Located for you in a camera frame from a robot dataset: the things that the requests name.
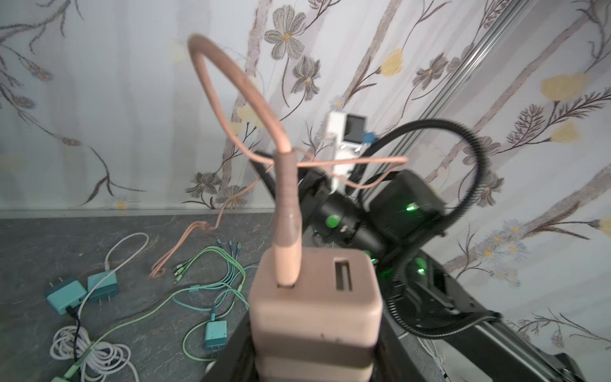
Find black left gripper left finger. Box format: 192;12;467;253
201;314;259;382

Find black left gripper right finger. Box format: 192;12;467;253
372;315;426;382

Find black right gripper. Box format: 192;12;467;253
250;118;490;268

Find teal charger with cable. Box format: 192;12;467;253
171;238;261;352

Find pink charger with cable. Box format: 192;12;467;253
188;34;383;381

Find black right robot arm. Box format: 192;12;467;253
249;152;582;381

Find teal charger on table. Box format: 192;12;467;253
45;279;87;315

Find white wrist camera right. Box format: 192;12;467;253
325;110;376;192

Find green multi-head charging cable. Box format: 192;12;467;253
52;238;251;382

